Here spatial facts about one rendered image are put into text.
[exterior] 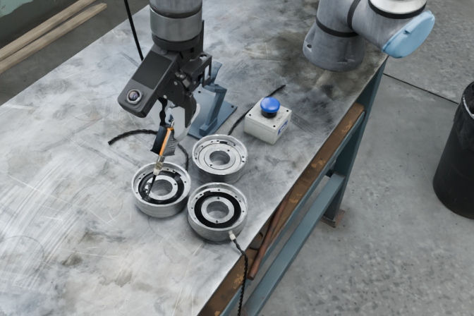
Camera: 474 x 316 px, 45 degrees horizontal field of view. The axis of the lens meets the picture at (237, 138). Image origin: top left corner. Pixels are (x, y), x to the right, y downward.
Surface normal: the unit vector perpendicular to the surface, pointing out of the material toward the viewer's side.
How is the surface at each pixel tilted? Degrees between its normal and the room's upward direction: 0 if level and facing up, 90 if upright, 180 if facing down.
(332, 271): 0
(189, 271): 0
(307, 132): 0
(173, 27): 90
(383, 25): 100
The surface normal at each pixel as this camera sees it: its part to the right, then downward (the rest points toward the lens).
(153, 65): -0.13, -0.33
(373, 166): 0.07, -0.71
